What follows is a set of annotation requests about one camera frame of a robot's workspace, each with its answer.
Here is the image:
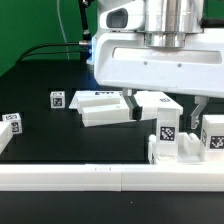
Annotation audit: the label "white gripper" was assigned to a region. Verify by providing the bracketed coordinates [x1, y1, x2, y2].
[94, 29, 224, 129]

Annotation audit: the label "white chair seat plate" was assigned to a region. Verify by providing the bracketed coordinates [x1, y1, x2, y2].
[147, 131, 224, 166]

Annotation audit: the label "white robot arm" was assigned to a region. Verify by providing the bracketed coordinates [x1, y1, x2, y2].
[92, 0, 224, 128]

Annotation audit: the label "white chair back pieces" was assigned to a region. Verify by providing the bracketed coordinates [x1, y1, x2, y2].
[69, 90, 183, 127]

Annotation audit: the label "small white tagged cube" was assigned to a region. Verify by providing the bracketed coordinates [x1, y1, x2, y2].
[50, 91, 65, 108]
[2, 113, 22, 134]

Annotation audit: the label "small white tagged cube left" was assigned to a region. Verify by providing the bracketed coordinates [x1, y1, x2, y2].
[2, 113, 22, 134]

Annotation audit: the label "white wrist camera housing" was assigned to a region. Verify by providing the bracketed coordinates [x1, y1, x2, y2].
[99, 1, 145, 31]

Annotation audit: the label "black cables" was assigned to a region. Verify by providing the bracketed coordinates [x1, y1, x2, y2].
[18, 0, 93, 63]

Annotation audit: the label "white U-shaped fence wall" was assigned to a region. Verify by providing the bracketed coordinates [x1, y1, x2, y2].
[0, 121, 224, 192]

